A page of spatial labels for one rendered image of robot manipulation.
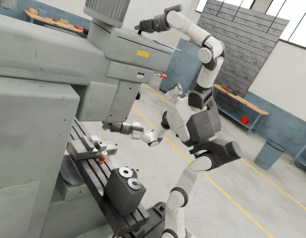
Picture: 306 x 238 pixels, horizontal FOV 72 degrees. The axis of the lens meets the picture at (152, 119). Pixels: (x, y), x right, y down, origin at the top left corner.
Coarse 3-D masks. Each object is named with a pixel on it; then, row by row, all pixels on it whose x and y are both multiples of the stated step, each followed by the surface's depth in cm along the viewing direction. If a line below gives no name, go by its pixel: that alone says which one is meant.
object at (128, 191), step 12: (120, 168) 134; (108, 180) 136; (120, 180) 127; (132, 180) 129; (108, 192) 136; (120, 192) 128; (132, 192) 122; (144, 192) 129; (120, 204) 128; (132, 204) 128
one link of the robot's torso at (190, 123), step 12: (180, 108) 133; (192, 108) 132; (204, 108) 135; (216, 108) 143; (168, 120) 149; (180, 120) 135; (192, 120) 132; (204, 120) 135; (216, 120) 140; (180, 132) 141; (192, 132) 133; (204, 132) 134; (216, 132) 140; (192, 144) 140
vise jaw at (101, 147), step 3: (93, 135) 170; (96, 135) 172; (99, 138) 170; (99, 141) 166; (99, 144) 163; (102, 144) 164; (105, 144) 166; (99, 147) 162; (102, 147) 163; (105, 147) 165; (99, 150) 163
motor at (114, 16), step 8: (88, 0) 99; (96, 0) 97; (104, 0) 96; (112, 0) 97; (120, 0) 99; (128, 0) 103; (88, 8) 100; (96, 8) 98; (104, 8) 98; (112, 8) 99; (120, 8) 101; (96, 16) 99; (104, 16) 99; (112, 16) 101; (120, 16) 103; (112, 24) 102; (120, 24) 106
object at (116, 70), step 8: (112, 64) 112; (120, 64) 116; (128, 64) 120; (112, 72) 115; (120, 72) 118; (128, 72) 122; (136, 72) 126; (144, 72) 129; (152, 72) 134; (128, 80) 126; (136, 80) 129; (144, 80) 133
